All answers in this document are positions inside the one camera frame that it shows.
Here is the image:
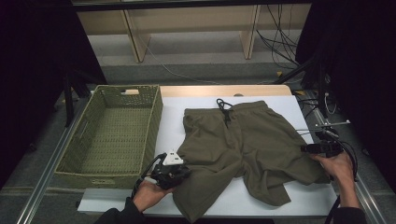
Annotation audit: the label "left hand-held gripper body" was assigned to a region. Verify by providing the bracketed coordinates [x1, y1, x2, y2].
[150, 149, 191, 190]

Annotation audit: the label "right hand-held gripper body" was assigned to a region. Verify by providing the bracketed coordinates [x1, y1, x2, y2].
[295, 120, 351, 158]

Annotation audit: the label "olive green shorts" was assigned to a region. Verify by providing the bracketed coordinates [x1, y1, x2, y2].
[172, 98, 331, 223]

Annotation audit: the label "green woven basket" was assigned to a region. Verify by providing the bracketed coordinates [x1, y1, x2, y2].
[54, 84, 164, 190]

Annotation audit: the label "person's right hand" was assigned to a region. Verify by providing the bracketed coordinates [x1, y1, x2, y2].
[309, 151, 356, 189]

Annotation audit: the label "person's left hand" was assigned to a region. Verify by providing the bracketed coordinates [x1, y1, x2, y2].
[133, 180, 176, 213]

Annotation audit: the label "white table cover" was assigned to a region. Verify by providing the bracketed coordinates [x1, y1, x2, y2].
[77, 95, 339, 217]

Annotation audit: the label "black metal stand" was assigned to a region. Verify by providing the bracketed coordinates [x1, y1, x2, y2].
[274, 55, 332, 119]
[62, 69, 92, 128]

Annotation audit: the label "black curtain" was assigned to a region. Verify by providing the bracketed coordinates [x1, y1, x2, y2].
[294, 0, 396, 185]
[0, 0, 107, 189]

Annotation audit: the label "light wooden desk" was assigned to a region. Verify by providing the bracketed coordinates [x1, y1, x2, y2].
[71, 0, 312, 63]

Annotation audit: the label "left hand-held gripper cable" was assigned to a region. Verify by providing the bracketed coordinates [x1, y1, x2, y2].
[130, 152, 168, 200]

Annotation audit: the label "hand-held gripper cable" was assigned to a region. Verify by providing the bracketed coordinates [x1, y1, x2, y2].
[130, 152, 168, 200]
[325, 136, 360, 224]

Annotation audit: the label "right hand-held gripper cable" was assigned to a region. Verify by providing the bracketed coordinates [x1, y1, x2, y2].
[325, 136, 360, 224]

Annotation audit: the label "white looped cable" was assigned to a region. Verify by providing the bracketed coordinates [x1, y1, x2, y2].
[323, 92, 338, 116]

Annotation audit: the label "aluminium frame rail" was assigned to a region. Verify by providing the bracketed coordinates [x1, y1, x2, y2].
[15, 92, 92, 224]
[306, 91, 389, 224]

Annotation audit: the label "thin white floor cable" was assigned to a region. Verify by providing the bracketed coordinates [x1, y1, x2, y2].
[143, 43, 225, 86]

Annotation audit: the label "bundle of black cables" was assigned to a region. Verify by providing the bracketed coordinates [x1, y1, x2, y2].
[256, 4, 302, 67]

